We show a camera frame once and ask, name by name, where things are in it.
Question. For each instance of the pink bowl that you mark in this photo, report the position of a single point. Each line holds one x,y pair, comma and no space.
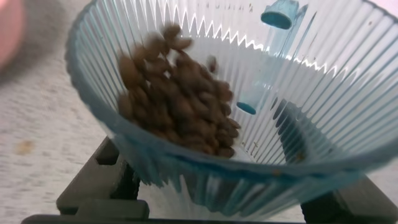
9,28

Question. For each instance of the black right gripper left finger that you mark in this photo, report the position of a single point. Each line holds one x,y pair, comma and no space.
99,186

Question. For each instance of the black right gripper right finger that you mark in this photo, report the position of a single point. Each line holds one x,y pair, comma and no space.
367,202

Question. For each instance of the brown beans pile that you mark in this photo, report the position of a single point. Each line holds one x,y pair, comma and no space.
180,102

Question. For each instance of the translucent blue ribbed cup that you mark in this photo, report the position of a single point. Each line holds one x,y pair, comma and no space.
326,93

